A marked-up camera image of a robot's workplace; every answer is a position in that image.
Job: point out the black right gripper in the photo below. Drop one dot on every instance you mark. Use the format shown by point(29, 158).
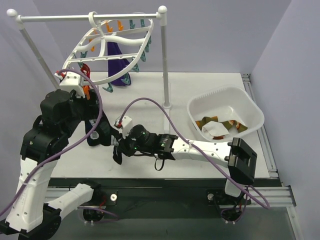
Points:
point(121, 146)

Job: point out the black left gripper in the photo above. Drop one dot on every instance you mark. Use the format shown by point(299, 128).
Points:
point(81, 100)

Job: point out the orange clothespin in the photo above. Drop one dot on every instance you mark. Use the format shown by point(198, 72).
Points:
point(86, 90)

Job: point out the black blue patterned sock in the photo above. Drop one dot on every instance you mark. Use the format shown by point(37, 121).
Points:
point(108, 135)

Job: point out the olive striped sock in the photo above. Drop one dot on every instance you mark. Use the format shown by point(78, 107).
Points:
point(233, 123)
point(205, 120)

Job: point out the white sock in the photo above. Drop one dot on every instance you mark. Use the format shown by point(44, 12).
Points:
point(214, 129)

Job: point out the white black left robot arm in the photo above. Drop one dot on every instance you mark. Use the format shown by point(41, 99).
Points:
point(29, 215)

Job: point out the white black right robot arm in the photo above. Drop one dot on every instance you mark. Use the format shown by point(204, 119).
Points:
point(236, 156)

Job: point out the white round sock hanger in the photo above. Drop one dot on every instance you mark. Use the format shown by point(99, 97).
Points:
point(94, 46)

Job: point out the teal clothespin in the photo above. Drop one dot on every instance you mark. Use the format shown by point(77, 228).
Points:
point(108, 88)

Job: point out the red santa sock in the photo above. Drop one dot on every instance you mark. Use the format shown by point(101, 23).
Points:
point(85, 69)

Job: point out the purple sock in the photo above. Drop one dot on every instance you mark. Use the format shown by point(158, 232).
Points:
point(117, 65)

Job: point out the white plastic basket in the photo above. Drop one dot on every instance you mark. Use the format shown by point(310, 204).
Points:
point(227, 102)

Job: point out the white drying rack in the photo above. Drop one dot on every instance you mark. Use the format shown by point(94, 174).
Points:
point(161, 15)

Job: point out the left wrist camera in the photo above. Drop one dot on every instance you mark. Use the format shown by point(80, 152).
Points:
point(71, 81)

